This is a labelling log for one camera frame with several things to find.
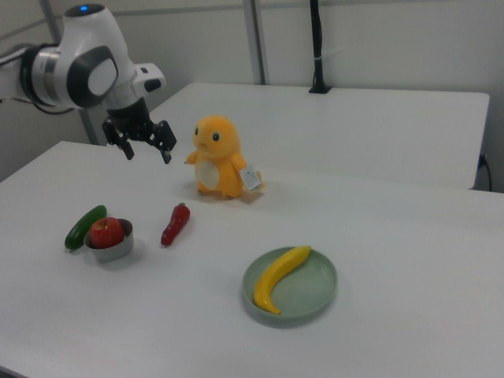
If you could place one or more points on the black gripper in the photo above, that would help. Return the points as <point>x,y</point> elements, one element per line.
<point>128,118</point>

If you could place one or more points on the red chili pepper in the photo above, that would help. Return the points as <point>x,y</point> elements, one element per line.
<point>175,226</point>

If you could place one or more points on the green plastic plate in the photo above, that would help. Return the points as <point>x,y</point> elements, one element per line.
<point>307,299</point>

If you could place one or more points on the orange plush toy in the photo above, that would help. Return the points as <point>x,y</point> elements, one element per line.
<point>220,157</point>

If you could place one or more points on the red apple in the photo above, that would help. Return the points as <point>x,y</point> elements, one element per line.
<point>105,233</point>

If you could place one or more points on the green cucumber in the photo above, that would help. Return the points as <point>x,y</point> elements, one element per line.
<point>78,232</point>

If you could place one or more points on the white paper plush tag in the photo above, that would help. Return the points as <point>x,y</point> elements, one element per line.
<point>250,178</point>

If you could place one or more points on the round metal bowl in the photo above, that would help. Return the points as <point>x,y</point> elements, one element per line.
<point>114,254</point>

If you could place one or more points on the yellow banana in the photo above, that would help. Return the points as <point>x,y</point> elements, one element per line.
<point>275,277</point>

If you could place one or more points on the black pole with base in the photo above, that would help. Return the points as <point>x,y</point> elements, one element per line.
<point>318,47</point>

